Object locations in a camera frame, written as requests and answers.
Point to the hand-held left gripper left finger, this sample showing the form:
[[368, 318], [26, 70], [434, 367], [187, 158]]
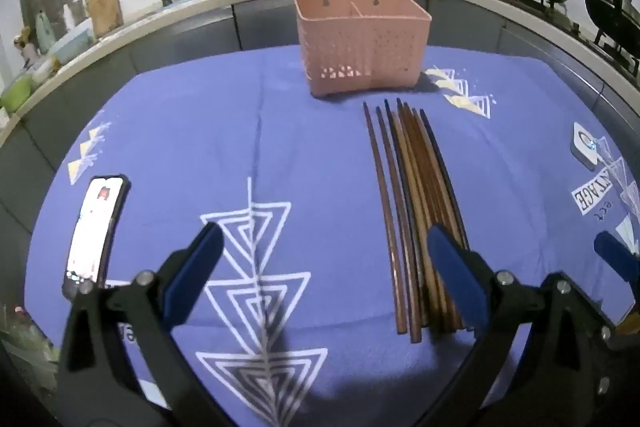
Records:
[[195, 277]]

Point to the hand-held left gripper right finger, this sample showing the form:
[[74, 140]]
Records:
[[460, 279]]

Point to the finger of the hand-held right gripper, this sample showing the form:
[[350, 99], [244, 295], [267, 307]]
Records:
[[617, 254]]

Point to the bundle of wooden chopsticks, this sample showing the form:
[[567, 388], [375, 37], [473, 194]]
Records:
[[415, 187]]

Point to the pink plastic utensil basket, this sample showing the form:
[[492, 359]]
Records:
[[360, 47]]

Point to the black smartphone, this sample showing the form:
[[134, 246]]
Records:
[[95, 227]]

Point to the small white tag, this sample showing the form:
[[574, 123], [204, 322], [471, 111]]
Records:
[[584, 147]]

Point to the purple patterned tablecloth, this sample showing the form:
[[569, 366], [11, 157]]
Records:
[[300, 157]]

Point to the black wok with lid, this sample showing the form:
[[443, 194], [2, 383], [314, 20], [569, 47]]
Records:
[[615, 22]]

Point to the gas stove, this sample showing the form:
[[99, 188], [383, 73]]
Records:
[[575, 19]]

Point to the green bowl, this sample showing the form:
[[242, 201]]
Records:
[[15, 92]]

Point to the light blue plastic tub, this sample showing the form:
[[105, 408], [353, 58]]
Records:
[[72, 44]]

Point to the upright wooden cutting board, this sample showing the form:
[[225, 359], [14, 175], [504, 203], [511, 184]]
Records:
[[105, 12]]

